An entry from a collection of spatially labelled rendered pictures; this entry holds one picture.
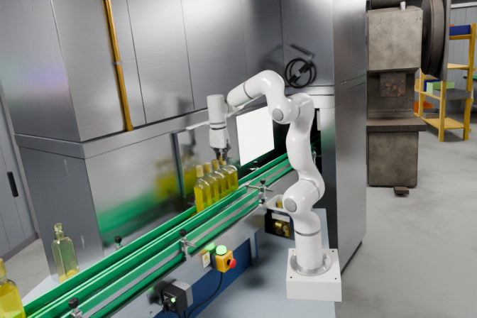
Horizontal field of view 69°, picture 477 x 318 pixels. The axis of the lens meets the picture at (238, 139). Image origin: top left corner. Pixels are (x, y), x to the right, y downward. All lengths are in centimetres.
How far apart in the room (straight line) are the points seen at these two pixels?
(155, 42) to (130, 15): 16
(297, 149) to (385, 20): 323
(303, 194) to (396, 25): 330
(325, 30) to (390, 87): 226
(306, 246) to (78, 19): 132
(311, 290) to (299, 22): 171
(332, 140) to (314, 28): 78
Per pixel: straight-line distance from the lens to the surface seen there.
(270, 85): 145
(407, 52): 455
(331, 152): 259
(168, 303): 144
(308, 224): 159
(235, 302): 176
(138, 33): 164
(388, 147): 468
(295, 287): 171
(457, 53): 945
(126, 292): 138
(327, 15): 248
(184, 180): 180
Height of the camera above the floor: 185
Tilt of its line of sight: 14 degrees down
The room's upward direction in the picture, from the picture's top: 5 degrees counter-clockwise
